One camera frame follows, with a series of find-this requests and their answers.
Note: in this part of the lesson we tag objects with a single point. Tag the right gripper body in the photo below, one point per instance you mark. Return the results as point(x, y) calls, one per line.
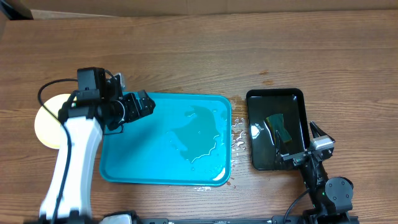
point(297, 158)

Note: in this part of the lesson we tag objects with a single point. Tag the black plastic tray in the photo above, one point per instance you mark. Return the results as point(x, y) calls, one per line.
point(264, 103)

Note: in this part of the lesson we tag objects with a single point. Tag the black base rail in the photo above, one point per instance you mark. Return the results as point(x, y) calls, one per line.
point(129, 218)

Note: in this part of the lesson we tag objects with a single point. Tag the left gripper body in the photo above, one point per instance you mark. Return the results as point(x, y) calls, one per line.
point(128, 109)

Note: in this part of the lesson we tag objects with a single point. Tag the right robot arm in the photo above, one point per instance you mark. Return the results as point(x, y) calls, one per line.
point(331, 197)

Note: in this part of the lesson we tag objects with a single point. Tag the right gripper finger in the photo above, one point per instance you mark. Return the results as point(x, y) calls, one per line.
point(316, 131)
point(281, 140)

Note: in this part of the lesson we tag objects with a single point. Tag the blue plastic tray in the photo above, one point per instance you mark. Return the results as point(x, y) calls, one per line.
point(185, 141)

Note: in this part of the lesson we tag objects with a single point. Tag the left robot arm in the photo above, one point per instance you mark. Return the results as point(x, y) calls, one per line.
point(68, 197)

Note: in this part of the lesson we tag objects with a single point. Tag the green yellow sponge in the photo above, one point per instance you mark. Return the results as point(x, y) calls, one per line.
point(275, 123)

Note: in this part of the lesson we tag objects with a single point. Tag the yellow-green plate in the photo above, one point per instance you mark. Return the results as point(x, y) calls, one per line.
point(46, 127)

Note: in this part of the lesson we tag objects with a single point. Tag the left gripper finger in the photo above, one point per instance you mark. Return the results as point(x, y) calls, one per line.
point(115, 122)
point(147, 104)

